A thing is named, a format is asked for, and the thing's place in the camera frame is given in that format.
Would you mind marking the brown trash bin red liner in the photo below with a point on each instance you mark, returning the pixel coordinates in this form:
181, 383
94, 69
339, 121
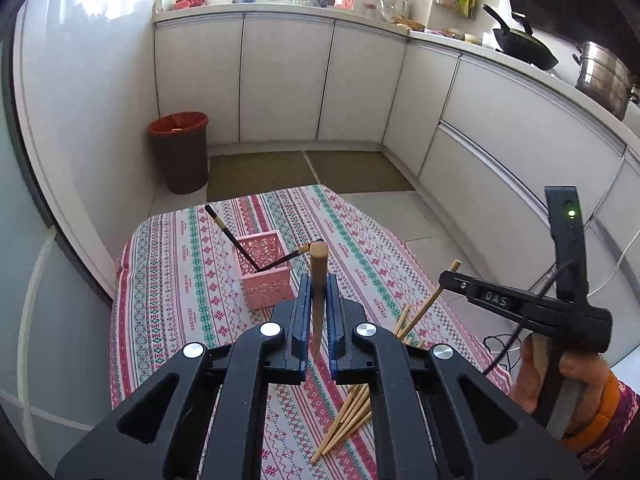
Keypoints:
180, 155

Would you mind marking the patterned striped tablecloth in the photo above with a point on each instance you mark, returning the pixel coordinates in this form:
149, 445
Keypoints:
200, 280

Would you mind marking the person's right hand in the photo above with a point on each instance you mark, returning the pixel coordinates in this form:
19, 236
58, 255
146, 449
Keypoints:
530, 380

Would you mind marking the red bowl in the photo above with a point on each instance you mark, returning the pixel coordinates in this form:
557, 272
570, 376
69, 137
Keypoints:
189, 3

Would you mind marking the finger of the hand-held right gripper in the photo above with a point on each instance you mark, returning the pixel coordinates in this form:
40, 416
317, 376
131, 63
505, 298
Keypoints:
455, 284

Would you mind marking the person's right forearm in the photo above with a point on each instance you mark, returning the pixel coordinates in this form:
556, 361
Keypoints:
615, 410

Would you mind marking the pile of wooden chopsticks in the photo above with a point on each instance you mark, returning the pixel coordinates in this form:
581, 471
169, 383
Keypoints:
345, 425

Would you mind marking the white kitchen cabinets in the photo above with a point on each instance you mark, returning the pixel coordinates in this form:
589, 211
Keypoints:
285, 75

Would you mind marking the tan bamboo chopstick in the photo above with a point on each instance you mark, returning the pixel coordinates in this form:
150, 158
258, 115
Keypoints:
430, 302
317, 285

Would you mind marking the pink plastic basket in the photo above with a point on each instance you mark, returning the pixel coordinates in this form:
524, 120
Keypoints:
262, 290

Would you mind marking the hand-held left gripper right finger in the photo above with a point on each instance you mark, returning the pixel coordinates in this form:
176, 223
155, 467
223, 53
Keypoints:
333, 321

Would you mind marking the glass kettle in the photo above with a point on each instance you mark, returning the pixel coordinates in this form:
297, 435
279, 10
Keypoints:
395, 9

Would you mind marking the black chopstick with gold band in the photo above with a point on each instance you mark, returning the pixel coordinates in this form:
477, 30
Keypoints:
287, 258
232, 240

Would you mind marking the olive floor mat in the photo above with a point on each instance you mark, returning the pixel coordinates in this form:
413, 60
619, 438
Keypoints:
257, 175
357, 172

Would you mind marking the wall spice rack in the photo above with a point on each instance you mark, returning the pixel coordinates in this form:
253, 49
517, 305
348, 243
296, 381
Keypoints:
456, 0

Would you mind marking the stainless steel pot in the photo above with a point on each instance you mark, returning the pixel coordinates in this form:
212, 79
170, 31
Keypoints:
600, 77

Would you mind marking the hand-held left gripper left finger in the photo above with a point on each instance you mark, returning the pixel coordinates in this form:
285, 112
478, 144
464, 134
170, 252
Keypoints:
300, 321

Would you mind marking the black wok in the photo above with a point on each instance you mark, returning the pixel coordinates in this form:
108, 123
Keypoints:
525, 47

